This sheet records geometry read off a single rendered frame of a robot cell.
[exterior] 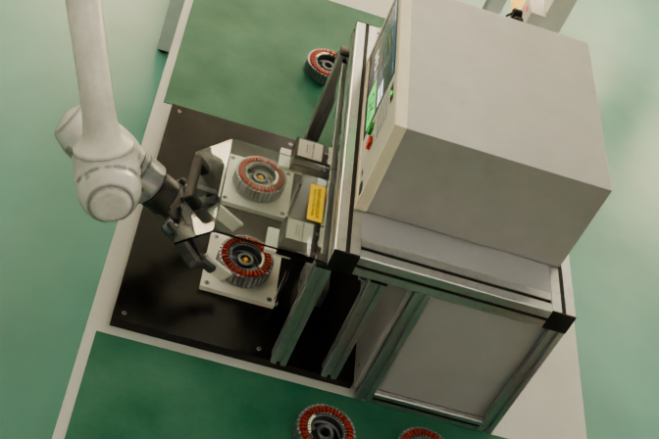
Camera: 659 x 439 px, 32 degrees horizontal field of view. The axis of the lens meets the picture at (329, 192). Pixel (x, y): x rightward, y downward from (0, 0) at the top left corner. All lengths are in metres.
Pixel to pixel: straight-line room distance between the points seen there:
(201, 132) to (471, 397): 0.84
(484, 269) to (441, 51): 0.40
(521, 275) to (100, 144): 0.76
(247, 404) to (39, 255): 1.26
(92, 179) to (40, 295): 1.27
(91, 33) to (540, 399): 1.15
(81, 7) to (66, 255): 1.40
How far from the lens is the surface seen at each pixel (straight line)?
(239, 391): 2.13
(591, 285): 3.89
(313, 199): 2.05
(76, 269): 3.23
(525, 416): 2.35
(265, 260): 2.26
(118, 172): 1.91
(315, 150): 2.37
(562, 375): 2.46
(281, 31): 2.95
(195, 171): 2.02
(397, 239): 1.98
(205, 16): 2.92
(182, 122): 2.56
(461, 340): 2.08
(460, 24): 2.17
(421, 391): 2.20
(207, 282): 2.23
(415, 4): 2.17
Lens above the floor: 2.43
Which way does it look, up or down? 41 degrees down
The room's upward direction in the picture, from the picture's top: 24 degrees clockwise
